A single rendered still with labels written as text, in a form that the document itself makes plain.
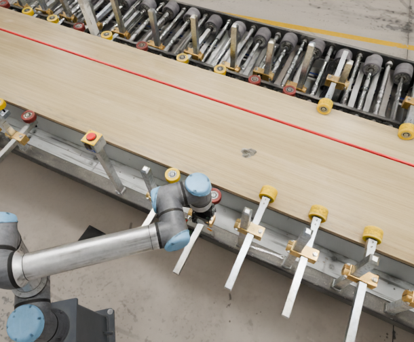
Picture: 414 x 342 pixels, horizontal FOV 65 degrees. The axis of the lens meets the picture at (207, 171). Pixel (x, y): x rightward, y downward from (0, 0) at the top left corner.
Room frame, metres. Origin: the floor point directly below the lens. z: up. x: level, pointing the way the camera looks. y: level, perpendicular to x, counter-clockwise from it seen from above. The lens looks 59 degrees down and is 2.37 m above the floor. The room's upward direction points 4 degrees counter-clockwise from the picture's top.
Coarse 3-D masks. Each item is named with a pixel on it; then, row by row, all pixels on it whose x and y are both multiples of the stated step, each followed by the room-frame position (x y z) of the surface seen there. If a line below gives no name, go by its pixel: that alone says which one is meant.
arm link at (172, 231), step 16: (176, 208) 0.47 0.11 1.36; (160, 224) 0.41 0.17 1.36; (176, 224) 0.41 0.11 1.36; (96, 240) 0.37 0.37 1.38; (112, 240) 0.36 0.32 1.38; (128, 240) 0.36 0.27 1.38; (144, 240) 0.36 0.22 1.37; (160, 240) 0.36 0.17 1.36; (176, 240) 0.35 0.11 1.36; (0, 256) 0.32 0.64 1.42; (16, 256) 0.32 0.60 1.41; (32, 256) 0.32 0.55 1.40; (48, 256) 0.32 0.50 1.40; (64, 256) 0.32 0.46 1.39; (80, 256) 0.32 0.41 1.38; (96, 256) 0.32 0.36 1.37; (112, 256) 0.32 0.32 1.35; (0, 272) 0.27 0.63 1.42; (16, 272) 0.27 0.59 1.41; (32, 272) 0.27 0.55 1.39; (48, 272) 0.28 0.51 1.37; (16, 288) 0.24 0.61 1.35
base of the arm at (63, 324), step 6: (54, 312) 0.27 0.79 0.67; (60, 312) 0.28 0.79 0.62; (60, 318) 0.24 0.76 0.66; (66, 318) 0.25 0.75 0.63; (60, 324) 0.21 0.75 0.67; (66, 324) 0.22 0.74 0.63; (60, 330) 0.19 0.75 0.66; (66, 330) 0.19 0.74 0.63; (54, 336) 0.16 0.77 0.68; (60, 336) 0.17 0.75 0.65; (66, 336) 0.17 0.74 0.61
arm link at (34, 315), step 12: (36, 300) 0.30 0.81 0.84; (48, 300) 0.31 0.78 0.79; (12, 312) 0.25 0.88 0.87; (24, 312) 0.25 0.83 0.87; (36, 312) 0.24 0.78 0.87; (48, 312) 0.25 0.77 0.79; (12, 324) 0.20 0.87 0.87; (24, 324) 0.20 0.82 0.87; (36, 324) 0.20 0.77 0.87; (48, 324) 0.20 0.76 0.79; (12, 336) 0.16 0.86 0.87; (24, 336) 0.15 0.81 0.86; (36, 336) 0.15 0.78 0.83; (48, 336) 0.16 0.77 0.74
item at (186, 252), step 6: (198, 228) 0.59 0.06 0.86; (192, 234) 0.56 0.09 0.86; (198, 234) 0.56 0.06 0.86; (192, 240) 0.53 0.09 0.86; (186, 246) 0.50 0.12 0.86; (192, 246) 0.50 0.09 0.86; (186, 252) 0.47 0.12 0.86; (180, 258) 0.45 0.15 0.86; (186, 258) 0.44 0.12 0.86; (180, 264) 0.42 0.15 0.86; (174, 270) 0.39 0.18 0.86; (180, 270) 0.39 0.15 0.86
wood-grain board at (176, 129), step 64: (0, 64) 1.84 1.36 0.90; (64, 64) 1.80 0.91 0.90; (128, 64) 1.76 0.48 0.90; (128, 128) 1.21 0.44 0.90; (192, 128) 1.18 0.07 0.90; (256, 128) 1.15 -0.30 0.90; (320, 128) 1.12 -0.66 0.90; (384, 128) 1.09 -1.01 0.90; (256, 192) 0.74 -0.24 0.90; (320, 192) 0.72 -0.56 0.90; (384, 192) 0.70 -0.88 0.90
